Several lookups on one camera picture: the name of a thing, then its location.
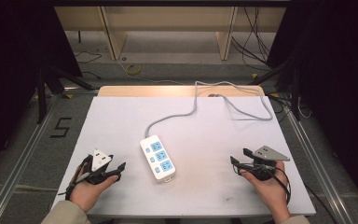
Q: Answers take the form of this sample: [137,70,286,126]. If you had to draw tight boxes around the person's left hand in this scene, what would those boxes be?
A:
[69,163,119,214]

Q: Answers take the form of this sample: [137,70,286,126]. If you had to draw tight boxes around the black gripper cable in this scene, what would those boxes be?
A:
[233,161,293,206]
[57,154,93,202]

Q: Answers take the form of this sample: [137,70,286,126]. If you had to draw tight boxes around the grey power strip cable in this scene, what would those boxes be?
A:
[145,80,274,138]

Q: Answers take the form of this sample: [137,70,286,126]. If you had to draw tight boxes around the thin black floor cable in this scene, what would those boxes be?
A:
[74,49,103,81]

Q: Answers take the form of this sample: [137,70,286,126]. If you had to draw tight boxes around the dark curtain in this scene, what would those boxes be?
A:
[266,0,358,216]
[0,0,84,183]

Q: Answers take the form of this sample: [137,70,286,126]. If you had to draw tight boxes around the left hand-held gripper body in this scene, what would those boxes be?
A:
[83,148,115,186]

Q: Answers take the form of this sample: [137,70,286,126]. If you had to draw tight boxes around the yellow tape roll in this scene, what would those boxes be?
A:
[125,63,143,77]

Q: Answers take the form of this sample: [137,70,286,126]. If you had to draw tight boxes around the white power strip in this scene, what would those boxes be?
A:
[139,133,177,184]

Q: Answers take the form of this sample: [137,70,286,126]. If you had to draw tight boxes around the wooden desk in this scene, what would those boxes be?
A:
[53,5,287,62]

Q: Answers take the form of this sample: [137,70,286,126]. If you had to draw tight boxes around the white table mat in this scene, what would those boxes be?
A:
[51,94,317,218]

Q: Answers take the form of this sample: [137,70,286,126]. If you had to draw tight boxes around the black metal stand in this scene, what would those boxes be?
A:
[35,62,96,125]
[247,57,303,122]

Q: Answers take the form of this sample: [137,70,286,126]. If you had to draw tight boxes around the person's right hand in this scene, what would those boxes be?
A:
[240,161,292,217]

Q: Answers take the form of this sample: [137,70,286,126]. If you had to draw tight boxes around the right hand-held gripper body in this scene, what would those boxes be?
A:
[241,145,292,182]

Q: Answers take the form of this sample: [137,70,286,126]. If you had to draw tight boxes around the yellow floor cable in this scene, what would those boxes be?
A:
[117,59,184,86]

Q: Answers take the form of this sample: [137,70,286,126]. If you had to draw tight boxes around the bundle of black cables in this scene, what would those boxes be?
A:
[230,6,275,72]

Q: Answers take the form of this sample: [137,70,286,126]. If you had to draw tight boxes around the metal floor rail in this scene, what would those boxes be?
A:
[282,104,357,224]
[0,92,66,224]

